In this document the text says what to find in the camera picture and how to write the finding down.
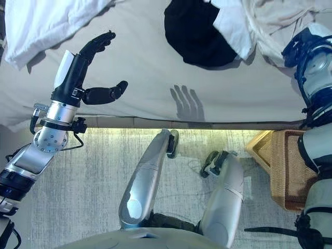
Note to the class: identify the beige bed base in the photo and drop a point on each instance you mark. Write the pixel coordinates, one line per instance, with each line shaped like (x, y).
(116, 121)

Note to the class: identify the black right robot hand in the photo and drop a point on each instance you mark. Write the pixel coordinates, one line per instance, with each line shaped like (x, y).
(295, 46)

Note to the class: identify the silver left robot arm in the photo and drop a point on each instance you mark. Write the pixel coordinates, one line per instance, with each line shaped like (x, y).
(46, 137)

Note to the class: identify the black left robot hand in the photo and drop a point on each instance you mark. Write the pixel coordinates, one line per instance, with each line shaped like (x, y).
(74, 75)

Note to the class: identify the black garment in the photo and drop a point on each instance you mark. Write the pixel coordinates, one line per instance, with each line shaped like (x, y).
(192, 31)

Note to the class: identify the cream white garment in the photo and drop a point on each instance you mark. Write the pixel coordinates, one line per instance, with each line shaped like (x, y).
(272, 26)

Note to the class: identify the white pillow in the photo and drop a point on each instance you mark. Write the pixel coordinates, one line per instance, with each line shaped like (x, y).
(52, 26)

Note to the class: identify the bed with beige cover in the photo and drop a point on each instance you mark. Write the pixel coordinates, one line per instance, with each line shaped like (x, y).
(155, 90)

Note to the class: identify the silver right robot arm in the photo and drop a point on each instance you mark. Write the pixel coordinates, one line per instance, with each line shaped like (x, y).
(316, 160)

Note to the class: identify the silver right robot leg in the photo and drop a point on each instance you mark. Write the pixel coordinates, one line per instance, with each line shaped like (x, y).
(225, 197)

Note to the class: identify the woven wicker basket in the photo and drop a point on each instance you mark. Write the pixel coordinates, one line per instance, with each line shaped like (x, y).
(282, 168)

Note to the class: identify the grey robot torso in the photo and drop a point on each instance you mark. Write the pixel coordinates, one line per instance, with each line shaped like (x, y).
(129, 241)

